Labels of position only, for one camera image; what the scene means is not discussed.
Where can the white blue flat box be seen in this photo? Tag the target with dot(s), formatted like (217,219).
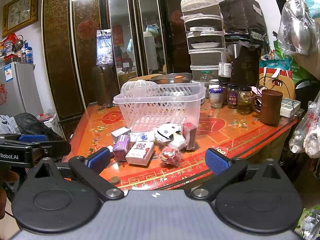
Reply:
(142,136)

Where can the stacked card box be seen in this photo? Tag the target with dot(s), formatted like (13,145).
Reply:
(289,107)

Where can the white round plush toy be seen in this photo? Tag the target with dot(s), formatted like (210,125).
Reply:
(170,134)

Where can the black fabric bag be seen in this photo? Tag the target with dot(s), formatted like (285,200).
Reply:
(244,18)

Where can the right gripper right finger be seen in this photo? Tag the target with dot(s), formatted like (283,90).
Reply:
(226,172)

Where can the metal bowl with oranges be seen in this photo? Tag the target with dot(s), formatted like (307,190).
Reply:
(172,78)

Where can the wall clock gold frame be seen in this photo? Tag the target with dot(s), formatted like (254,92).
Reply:
(19,14)

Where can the blue calendar poster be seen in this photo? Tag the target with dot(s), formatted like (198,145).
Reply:
(104,47)

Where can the clear plastic basket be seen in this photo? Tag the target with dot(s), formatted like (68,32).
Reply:
(147,107)

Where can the grey refrigerator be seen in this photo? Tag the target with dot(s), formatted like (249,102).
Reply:
(19,92)

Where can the amber liquid glass jar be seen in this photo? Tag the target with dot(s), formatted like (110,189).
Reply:
(244,100)

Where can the white mesh food cover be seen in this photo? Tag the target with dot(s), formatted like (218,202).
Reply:
(137,83)

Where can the dark red-topped box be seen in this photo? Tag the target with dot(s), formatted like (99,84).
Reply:
(189,131)

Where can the purple small box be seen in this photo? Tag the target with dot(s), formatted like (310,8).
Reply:
(121,148)

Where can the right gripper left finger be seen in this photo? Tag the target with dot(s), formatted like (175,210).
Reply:
(88,170)

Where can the purple-label dark jar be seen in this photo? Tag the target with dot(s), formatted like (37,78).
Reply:
(232,96)

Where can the brown ceramic mug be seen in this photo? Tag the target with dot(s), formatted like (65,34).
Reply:
(268,106)

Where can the small white box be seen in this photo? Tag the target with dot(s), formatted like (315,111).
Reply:
(118,132)

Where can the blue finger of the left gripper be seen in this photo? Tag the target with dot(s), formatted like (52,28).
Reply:
(33,138)

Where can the white red printed box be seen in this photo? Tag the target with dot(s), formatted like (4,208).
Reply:
(140,153)

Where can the hanging clear plastic bag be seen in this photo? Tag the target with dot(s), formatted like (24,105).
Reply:
(298,32)

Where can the dark brown thermos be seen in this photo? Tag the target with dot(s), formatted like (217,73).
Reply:
(105,85)

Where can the blue-lid glass jar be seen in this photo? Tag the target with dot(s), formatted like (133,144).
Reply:
(216,97)

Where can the dark kettle jug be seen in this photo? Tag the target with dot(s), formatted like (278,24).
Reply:
(245,63)

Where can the coin on table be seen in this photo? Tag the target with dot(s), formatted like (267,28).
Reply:
(115,180)

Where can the dark wooden wardrobe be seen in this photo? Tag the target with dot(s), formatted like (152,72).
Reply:
(90,42)

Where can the white-label dark bottle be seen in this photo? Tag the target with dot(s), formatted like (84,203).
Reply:
(225,71)

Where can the red candy packet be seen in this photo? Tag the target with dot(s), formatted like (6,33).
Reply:
(171,155)

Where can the tiered white food rack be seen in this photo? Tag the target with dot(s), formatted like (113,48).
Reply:
(205,35)

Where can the green-lid clear jar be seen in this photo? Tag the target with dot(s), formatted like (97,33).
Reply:
(206,76)

